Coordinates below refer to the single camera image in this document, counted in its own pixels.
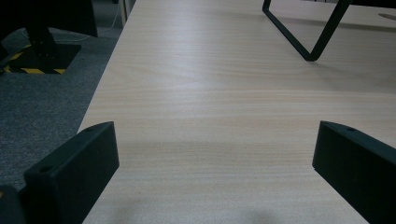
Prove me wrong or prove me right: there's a black stand base striped tape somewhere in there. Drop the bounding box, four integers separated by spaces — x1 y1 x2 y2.
0 0 99 76

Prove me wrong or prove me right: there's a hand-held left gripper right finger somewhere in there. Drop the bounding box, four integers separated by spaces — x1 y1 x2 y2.
312 120 396 224

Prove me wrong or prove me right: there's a white floor cable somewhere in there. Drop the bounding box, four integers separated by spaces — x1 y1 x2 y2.
52 3 122 45

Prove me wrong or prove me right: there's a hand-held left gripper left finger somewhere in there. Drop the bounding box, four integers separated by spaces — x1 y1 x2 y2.
23 121 120 224

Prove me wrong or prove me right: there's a black metal shelf rack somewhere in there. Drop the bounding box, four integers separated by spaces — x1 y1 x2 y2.
262 0 354 63

